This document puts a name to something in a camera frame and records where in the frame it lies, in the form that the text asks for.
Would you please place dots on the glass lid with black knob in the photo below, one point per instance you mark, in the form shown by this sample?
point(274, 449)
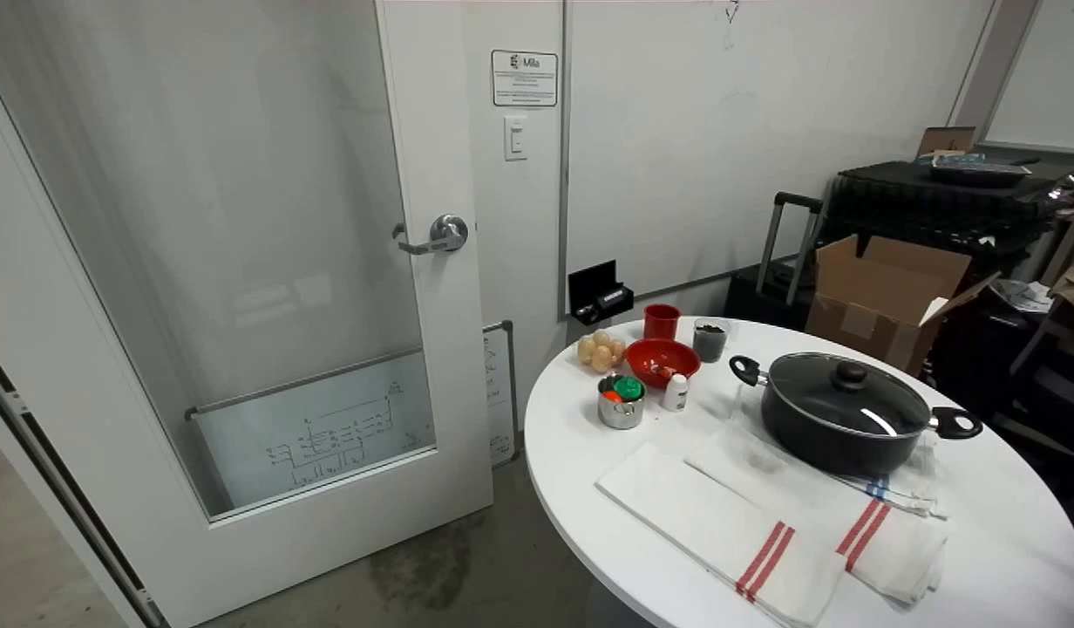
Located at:
point(834, 395)

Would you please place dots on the white door with frosted glass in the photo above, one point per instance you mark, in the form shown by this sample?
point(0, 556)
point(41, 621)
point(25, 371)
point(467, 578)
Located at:
point(451, 384)

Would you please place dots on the black cooking pot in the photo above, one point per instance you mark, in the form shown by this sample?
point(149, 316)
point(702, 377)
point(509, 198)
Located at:
point(828, 449)

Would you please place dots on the black marker holder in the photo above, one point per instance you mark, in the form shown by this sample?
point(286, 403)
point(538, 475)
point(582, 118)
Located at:
point(593, 291)

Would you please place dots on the pile of yellow balls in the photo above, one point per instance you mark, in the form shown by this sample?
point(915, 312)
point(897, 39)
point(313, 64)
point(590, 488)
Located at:
point(602, 349)

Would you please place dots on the red cup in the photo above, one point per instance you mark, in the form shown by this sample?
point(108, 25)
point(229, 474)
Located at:
point(659, 322)

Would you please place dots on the red bowl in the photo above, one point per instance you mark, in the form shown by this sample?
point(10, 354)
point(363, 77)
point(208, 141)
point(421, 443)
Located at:
point(657, 366)

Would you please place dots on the white shaker bottle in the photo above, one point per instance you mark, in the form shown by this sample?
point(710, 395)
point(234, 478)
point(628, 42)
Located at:
point(675, 392)

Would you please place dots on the grey cup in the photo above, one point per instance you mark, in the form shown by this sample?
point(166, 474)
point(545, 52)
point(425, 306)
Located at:
point(710, 345)

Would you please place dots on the large white red-striped towel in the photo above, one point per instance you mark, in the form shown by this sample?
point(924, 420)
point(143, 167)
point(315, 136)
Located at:
point(712, 524)

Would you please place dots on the open cardboard box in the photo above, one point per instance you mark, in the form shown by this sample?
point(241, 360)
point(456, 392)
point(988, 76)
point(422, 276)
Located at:
point(888, 291)

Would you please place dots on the blue and white pen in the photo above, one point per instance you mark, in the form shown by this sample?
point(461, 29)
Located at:
point(903, 496)

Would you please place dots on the black draped table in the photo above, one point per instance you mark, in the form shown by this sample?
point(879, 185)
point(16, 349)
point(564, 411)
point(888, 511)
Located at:
point(931, 203)

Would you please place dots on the crumpled white red-striped towel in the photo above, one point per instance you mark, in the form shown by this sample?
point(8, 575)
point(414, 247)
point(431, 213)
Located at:
point(897, 554)

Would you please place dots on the small cardboard box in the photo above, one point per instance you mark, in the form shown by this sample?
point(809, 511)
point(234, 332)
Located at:
point(945, 141)

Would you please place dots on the grey tray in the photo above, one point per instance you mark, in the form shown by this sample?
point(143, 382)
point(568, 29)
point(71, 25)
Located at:
point(977, 174)

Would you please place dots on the black chair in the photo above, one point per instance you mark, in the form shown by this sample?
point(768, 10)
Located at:
point(1001, 360)

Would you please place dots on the white paper sheet on wall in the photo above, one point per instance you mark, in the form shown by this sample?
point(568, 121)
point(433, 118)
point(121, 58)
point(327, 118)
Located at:
point(500, 395)

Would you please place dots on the white light switch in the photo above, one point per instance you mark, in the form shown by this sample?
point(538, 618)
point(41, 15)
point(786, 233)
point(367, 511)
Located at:
point(515, 136)

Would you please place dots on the white wall sign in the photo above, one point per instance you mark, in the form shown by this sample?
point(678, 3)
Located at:
point(524, 77)

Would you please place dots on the large wall whiteboard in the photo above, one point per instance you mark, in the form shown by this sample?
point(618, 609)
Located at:
point(732, 141)

